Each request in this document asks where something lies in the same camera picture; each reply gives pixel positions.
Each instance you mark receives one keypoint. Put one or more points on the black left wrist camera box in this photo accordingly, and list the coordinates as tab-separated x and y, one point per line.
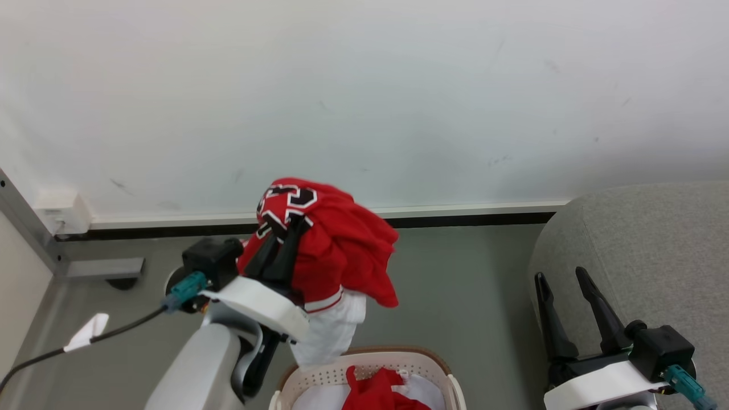
213	259

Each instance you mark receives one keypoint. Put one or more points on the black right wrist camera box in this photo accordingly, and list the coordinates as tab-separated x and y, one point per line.
660	347

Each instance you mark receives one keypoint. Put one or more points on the grey fabric sofa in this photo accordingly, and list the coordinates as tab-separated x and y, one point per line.
649	239

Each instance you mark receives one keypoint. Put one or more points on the cream perforated laundry basket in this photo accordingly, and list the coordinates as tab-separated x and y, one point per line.
319	376

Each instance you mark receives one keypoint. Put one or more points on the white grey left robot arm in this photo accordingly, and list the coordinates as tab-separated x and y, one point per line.
193	370

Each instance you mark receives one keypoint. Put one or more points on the red basketball jersey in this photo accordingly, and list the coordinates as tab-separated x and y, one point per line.
342	250

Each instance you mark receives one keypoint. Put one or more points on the white black baseboard strip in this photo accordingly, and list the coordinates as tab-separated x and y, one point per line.
455	213

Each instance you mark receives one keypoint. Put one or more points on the black round frame foot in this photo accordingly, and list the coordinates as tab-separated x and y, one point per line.
122	283

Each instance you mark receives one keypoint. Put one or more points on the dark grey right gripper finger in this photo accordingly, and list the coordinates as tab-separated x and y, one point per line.
609	330
555	330

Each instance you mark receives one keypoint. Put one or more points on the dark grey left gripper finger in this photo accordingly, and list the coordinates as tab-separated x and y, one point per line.
287	256
263	257

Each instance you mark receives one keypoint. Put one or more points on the white wall socket box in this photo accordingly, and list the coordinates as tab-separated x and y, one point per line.
61	209

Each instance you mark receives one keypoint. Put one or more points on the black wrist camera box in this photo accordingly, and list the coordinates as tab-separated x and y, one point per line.
213	259
660	347

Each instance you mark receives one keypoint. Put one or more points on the grey metal frame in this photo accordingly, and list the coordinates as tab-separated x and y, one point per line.
34	233

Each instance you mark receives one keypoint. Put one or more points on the red garment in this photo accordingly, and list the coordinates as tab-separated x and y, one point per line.
376	390

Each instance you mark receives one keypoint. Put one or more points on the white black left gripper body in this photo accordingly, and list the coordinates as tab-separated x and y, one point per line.
267	307

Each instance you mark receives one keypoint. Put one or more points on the pale bluish white garment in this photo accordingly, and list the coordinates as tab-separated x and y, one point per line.
424	390

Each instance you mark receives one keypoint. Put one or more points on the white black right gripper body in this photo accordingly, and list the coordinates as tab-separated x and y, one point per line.
598	384

